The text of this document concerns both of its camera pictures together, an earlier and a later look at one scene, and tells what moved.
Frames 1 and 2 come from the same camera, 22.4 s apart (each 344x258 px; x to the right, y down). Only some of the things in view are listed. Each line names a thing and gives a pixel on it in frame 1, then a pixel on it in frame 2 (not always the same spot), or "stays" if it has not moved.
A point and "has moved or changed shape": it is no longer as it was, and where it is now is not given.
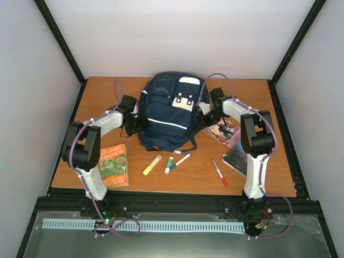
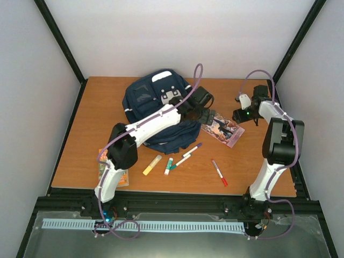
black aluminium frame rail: (74, 199) stays
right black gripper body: (210, 121) -> (252, 115)
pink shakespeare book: (224, 132) stays
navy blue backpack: (170, 100) has moved or changed shape
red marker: (223, 179) stays
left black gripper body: (136, 126) -> (198, 116)
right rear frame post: (308, 22) stays
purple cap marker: (179, 152) -> (192, 150)
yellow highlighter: (152, 165) stays
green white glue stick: (170, 163) stays
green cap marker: (175, 165) stays
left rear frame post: (64, 47) stays
